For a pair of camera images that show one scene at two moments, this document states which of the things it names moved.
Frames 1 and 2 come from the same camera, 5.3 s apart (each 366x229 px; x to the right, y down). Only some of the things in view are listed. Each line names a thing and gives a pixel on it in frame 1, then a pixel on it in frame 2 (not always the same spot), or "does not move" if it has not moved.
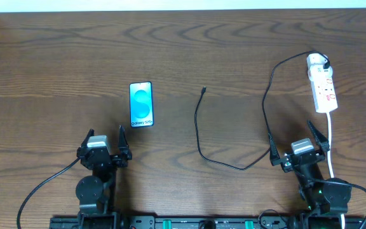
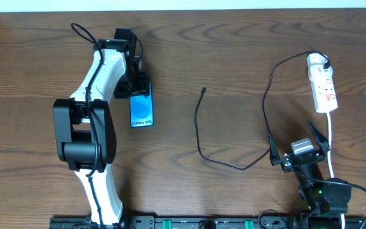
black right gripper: (302, 159) does not move
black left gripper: (103, 158) → (137, 84)
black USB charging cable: (200, 152) does not move
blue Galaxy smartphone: (141, 102) does not move
